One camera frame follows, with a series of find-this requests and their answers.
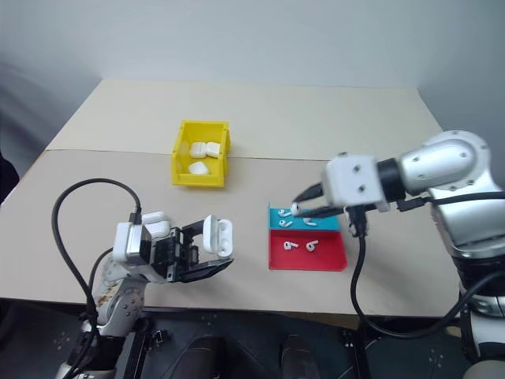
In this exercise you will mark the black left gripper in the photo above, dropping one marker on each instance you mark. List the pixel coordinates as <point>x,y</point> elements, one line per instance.
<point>169,252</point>

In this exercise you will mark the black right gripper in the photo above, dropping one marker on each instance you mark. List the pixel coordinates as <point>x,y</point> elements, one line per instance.
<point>322,195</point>

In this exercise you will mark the white earbud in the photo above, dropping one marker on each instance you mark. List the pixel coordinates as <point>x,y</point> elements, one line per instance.
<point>312,246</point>
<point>295,209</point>
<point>285,224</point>
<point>283,213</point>
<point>310,222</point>
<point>290,245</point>

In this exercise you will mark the white earbud case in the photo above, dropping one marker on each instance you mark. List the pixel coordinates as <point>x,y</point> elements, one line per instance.
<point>219,237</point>
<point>198,168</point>
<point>205,149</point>

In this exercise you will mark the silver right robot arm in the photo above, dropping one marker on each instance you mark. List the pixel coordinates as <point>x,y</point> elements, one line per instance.
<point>453,173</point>

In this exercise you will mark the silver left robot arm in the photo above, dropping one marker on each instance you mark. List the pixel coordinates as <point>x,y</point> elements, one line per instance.
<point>118,300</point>

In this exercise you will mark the yellow plastic bin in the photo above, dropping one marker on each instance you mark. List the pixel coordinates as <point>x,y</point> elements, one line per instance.
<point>179,173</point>

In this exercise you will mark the teal plastic tray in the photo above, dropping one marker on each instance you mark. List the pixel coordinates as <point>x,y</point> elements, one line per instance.
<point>327,223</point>

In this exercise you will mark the red plastic tray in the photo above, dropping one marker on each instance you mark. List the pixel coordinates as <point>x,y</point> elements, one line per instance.
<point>307,260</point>

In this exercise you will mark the dark rounded shape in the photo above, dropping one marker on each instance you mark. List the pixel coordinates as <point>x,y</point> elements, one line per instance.
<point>205,357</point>

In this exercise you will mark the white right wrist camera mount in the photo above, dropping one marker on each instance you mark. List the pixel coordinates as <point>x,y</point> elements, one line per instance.
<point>355,181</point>

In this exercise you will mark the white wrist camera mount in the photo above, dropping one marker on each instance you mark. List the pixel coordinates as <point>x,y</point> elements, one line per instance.
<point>355,181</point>
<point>126,242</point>

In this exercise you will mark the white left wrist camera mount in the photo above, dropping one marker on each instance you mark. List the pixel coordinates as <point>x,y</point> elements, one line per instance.
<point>126,242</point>

